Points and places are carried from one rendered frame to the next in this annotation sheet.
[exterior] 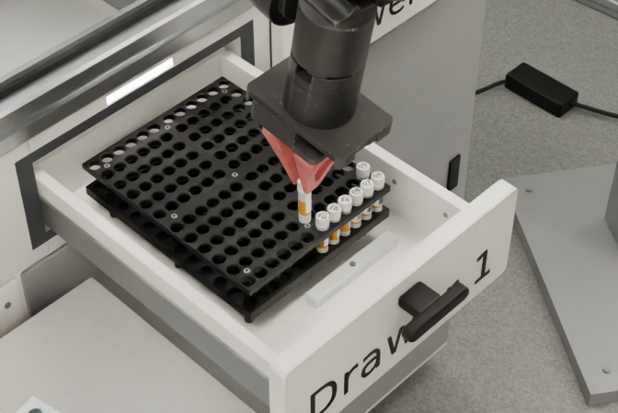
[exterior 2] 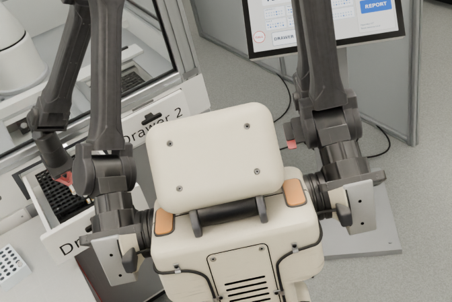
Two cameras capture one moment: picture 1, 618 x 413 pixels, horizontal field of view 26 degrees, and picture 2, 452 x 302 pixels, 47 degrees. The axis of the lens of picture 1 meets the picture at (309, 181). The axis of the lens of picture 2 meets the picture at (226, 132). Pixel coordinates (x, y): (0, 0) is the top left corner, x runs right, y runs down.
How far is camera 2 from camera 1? 0.86 m
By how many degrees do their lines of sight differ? 18
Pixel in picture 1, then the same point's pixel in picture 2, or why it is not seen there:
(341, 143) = (56, 172)
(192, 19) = (70, 132)
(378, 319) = (83, 224)
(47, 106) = (18, 158)
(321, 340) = (56, 230)
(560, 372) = not seen: hidden behind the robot
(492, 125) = (294, 157)
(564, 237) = not seen: hidden behind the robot
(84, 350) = (36, 231)
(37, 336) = (27, 226)
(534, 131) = (309, 159)
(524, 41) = not seen: hidden behind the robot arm
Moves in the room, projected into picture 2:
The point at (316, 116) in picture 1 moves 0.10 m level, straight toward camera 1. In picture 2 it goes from (49, 164) to (29, 192)
